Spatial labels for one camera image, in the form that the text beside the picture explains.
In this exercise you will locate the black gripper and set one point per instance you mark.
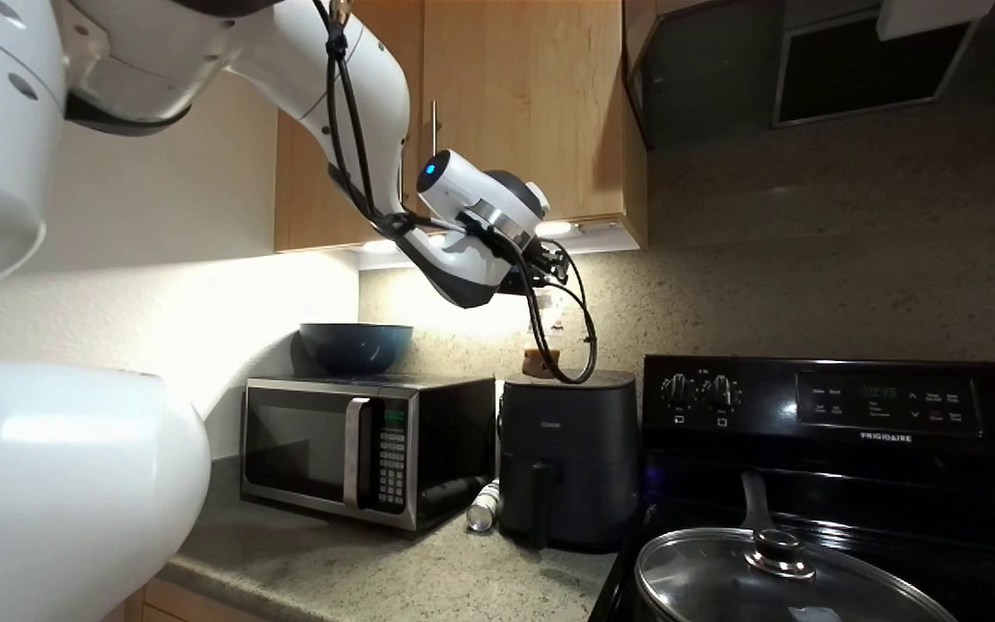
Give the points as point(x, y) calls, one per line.
point(540, 264)

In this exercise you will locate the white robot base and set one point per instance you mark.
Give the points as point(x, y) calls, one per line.
point(103, 477)

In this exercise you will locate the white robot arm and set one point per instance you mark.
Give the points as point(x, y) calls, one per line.
point(135, 66)

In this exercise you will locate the wooden upper cabinet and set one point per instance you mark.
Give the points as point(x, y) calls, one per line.
point(531, 88)

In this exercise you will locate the dark blue bowl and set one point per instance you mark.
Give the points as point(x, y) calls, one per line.
point(350, 347)

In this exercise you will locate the stainless steel microwave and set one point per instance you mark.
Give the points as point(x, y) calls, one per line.
point(399, 456)

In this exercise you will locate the black range hood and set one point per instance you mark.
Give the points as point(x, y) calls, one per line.
point(731, 66)

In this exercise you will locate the black kitchen stove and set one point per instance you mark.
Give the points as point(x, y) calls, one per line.
point(887, 460)

